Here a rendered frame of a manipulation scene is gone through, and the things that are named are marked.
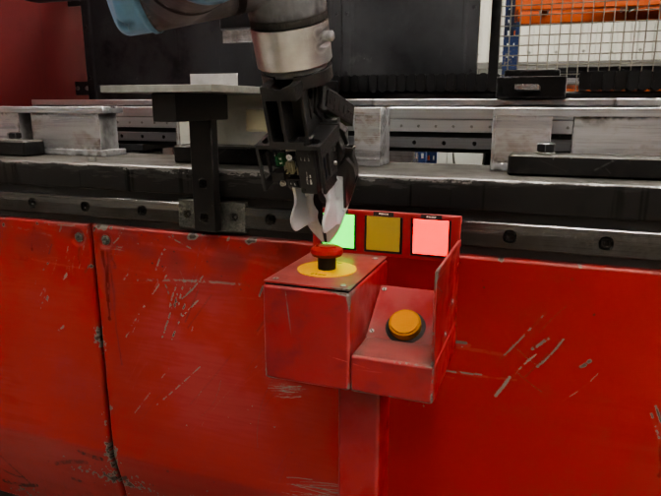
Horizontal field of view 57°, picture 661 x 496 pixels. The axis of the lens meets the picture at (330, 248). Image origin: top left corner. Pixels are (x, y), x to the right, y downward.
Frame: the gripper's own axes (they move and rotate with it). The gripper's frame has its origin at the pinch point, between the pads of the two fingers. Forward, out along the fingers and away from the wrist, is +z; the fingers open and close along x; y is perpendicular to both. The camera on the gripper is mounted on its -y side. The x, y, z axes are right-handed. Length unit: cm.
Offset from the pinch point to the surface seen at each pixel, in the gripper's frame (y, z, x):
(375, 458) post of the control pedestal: 11.3, 25.8, 7.0
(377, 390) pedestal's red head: 12.2, 12.8, 8.5
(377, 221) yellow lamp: -7.5, 3.1, 3.9
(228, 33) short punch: -40, -14, -31
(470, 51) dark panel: -87, 4, 5
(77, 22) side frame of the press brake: -95, -6, -112
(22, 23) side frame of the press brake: -75, -11, -112
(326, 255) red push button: 2.8, 1.9, 0.6
